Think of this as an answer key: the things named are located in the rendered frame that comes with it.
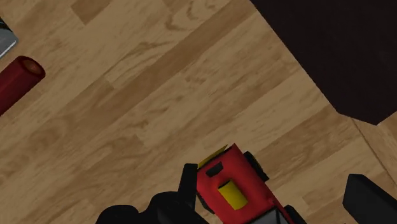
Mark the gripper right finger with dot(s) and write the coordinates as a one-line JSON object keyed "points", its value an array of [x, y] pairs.
{"points": [[370, 201]]}

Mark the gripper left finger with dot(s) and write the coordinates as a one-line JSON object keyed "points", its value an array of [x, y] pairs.
{"points": [[188, 180]]}

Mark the red and yellow toy truck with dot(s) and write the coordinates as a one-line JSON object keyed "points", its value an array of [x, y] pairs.
{"points": [[245, 176]]}

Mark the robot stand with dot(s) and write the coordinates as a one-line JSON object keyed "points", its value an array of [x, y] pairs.
{"points": [[335, 46]]}

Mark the dark red cylinder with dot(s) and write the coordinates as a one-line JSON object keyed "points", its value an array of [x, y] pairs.
{"points": [[17, 80]]}

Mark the grey flat device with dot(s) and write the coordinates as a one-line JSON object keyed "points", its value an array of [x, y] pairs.
{"points": [[6, 42]]}

